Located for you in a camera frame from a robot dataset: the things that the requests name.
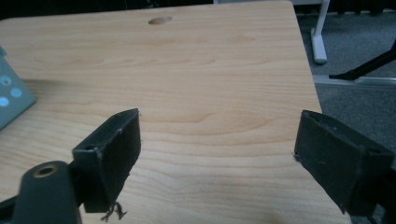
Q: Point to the teal box with blue dots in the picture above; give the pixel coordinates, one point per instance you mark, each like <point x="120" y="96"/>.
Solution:
<point x="11" y="93"/>

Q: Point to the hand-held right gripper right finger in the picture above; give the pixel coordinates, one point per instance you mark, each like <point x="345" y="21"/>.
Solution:
<point x="336" y="161"/>

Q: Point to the grey metal floor rail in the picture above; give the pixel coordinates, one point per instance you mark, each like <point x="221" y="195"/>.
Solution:
<point x="355" y="82"/>

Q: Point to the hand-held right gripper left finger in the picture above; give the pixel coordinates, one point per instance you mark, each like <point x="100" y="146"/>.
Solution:
<point x="107" y="155"/>

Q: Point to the white table leg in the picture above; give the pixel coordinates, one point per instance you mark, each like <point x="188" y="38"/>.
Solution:
<point x="319" y="37"/>

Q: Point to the black stand leg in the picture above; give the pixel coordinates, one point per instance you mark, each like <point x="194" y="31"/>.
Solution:
<point x="364" y="68"/>

